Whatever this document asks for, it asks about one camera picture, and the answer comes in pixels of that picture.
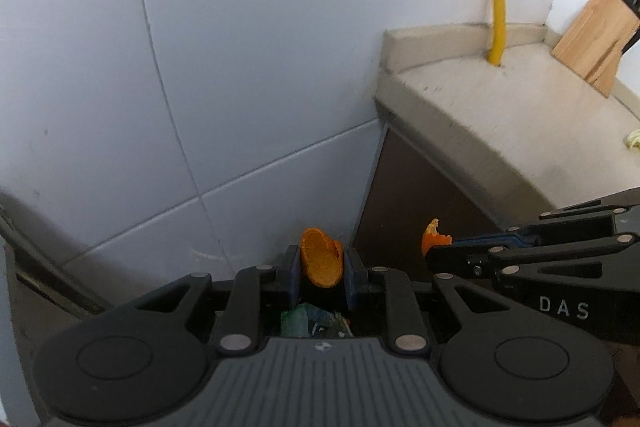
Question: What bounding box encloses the brown cabinet door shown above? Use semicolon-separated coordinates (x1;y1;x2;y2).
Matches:
350;102;558;280

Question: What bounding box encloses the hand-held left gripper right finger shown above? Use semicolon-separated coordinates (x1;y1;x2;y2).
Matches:
345;247;521;353

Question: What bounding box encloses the grey door frame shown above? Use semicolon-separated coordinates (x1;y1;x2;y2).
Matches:
0;192;114;321

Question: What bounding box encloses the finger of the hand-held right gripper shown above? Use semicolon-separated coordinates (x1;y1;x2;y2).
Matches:
452;187;640;248
425;234;640;294

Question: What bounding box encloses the wooden knife block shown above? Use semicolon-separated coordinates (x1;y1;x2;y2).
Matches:
551;0;640;99

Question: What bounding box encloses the green and white carton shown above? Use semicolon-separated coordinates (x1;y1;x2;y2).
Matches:
280;303;355;339

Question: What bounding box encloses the orange peel piece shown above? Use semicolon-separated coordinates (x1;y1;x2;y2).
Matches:
421;218;454;258
299;227;346;289

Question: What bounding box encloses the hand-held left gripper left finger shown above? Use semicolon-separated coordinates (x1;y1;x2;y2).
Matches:
135;246;301;354

